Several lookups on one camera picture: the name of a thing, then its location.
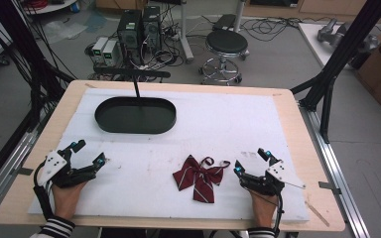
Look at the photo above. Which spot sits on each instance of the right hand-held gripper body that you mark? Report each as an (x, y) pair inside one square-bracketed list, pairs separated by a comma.
[(271, 180)]

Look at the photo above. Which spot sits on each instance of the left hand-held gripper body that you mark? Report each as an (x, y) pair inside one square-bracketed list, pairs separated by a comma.
[(59, 170)]

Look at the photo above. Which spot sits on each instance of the dark red striped bow tie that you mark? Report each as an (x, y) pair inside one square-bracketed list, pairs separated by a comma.
[(198, 178)]

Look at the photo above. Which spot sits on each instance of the black stand with oval tray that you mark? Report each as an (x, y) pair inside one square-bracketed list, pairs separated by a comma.
[(135, 115)]

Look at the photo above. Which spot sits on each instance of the person's left hand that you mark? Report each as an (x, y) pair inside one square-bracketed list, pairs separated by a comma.
[(66, 198)]

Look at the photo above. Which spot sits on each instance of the person's right hand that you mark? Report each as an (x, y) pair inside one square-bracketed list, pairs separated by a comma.
[(263, 208)]

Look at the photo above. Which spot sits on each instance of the grey tape piece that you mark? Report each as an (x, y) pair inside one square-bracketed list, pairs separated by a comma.
[(329, 187), (25, 171)]

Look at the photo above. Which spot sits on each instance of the wooden table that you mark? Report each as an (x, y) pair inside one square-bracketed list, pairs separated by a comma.
[(314, 139)]

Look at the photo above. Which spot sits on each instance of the white foam mat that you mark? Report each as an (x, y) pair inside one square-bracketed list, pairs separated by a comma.
[(195, 132)]

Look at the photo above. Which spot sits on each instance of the thin wooden stick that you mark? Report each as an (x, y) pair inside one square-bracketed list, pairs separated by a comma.
[(317, 214)]

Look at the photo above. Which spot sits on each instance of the white power supply box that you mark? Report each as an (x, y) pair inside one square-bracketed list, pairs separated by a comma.
[(110, 53), (98, 49)]

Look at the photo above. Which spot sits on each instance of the black round stool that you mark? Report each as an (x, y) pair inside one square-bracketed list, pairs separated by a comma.
[(226, 43)]

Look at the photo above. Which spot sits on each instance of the grey electronic equipment boxes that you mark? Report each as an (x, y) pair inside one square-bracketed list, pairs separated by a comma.
[(129, 33)]

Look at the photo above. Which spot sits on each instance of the grey device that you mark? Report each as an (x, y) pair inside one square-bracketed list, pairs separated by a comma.
[(330, 31)]

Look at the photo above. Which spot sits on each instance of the black flat box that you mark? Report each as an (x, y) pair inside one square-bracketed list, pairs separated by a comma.
[(225, 22)]

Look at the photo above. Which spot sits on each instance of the black computer tower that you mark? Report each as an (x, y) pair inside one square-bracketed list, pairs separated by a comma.
[(152, 28)]

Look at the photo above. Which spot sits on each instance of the white round table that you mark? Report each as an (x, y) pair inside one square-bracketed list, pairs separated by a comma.
[(49, 6)]

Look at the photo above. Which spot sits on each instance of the grey desk leg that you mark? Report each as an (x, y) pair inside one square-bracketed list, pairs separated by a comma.
[(186, 36)]

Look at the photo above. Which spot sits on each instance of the aluminium rail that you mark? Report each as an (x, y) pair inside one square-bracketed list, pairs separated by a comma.
[(337, 172), (10, 165)]

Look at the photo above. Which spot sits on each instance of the black metal frame strut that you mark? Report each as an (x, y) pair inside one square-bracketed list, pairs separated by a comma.
[(344, 49)]

